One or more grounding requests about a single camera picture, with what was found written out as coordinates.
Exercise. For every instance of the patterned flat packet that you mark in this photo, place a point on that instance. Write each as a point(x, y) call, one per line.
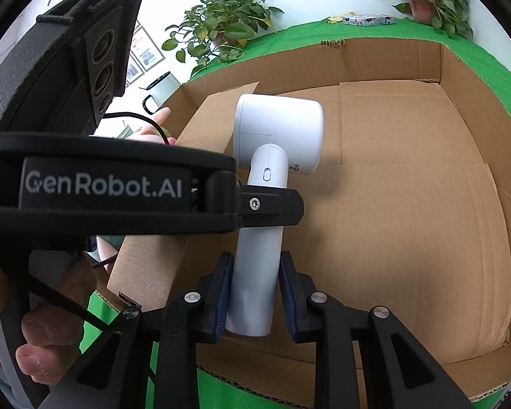
point(368, 20)

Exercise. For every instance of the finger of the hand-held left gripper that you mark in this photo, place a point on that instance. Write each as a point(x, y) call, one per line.
point(276, 208)

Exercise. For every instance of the yellow packet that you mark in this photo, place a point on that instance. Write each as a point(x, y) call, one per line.
point(335, 19)

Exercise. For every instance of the narrow brown cardboard box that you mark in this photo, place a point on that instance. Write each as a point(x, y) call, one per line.
point(149, 272)

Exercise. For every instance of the person's left hand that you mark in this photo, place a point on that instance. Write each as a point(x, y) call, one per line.
point(51, 332)

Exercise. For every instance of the bushy green potted plant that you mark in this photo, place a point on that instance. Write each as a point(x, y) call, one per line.
point(225, 21)

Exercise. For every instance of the large cardboard box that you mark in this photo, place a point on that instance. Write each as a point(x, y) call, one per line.
point(409, 157)

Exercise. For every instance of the wall of framed documents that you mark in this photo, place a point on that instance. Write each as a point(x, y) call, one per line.
point(144, 51)

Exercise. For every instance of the white mug with black lid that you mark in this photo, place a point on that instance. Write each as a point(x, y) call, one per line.
point(164, 87)

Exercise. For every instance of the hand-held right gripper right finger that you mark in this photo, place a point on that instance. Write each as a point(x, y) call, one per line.
point(288, 300)

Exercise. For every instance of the white hair dryer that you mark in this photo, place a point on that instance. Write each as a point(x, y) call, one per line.
point(276, 128)

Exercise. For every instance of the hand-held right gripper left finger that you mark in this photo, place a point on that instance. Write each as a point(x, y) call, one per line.
point(220, 302)

